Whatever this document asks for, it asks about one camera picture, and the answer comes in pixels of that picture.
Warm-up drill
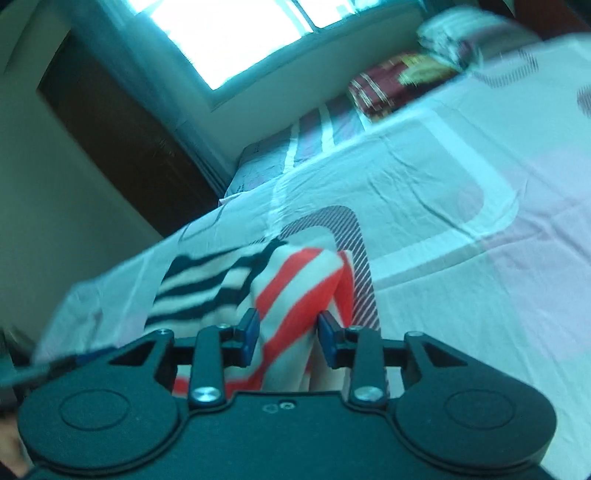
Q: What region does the patterned bed sheet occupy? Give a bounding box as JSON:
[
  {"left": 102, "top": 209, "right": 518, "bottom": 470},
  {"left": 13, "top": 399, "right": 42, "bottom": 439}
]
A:
[{"left": 32, "top": 32, "right": 591, "bottom": 480}]

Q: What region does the grey curtain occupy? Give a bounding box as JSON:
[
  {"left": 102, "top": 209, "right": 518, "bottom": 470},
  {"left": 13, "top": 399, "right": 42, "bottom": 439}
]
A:
[{"left": 65, "top": 0, "right": 237, "bottom": 197}]

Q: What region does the white red black striped garment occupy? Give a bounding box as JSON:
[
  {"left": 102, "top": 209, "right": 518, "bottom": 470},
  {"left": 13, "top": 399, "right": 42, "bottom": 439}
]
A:
[{"left": 144, "top": 237, "right": 357, "bottom": 403}]

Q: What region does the striped pillow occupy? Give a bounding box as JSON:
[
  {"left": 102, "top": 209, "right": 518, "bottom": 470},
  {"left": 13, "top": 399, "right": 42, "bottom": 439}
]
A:
[{"left": 417, "top": 6, "right": 539, "bottom": 72}]

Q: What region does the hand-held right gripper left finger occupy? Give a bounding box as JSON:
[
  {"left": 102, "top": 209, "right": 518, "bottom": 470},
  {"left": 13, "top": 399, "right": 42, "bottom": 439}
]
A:
[{"left": 108, "top": 308, "right": 262, "bottom": 408}]

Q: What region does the dark red printed cushion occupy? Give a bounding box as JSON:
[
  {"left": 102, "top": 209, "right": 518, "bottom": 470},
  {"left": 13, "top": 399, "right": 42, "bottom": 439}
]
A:
[{"left": 348, "top": 52, "right": 465, "bottom": 124}]

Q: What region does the dark wooden wardrobe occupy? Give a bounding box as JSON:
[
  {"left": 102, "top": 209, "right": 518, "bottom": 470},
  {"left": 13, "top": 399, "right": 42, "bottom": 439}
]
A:
[{"left": 36, "top": 31, "right": 220, "bottom": 237}]

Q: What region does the person's left forearm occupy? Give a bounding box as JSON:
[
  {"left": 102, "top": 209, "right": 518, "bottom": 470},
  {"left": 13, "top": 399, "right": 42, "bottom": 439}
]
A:
[{"left": 0, "top": 413, "right": 32, "bottom": 480}]

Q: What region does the window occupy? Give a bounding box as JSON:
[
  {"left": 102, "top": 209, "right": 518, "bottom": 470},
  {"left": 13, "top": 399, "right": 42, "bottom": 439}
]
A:
[{"left": 124, "top": 0, "right": 428, "bottom": 92}]

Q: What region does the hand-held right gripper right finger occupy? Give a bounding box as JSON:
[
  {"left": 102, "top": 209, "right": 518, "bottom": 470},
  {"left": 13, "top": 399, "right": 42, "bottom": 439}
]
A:
[{"left": 318, "top": 309, "right": 457, "bottom": 408}]

